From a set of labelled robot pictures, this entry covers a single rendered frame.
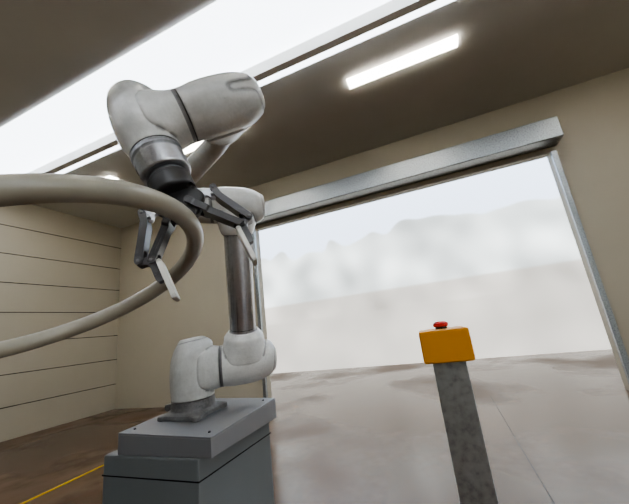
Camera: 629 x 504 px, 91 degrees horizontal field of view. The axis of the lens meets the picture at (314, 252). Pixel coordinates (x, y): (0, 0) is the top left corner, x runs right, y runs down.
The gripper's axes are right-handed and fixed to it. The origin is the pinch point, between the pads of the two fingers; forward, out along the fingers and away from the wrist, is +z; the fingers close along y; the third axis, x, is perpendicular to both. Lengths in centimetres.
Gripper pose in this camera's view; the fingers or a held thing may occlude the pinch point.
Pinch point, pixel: (214, 274)
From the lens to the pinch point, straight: 53.5
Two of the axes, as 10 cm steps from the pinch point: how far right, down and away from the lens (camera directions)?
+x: 1.6, -3.5, -9.2
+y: -8.6, 4.1, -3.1
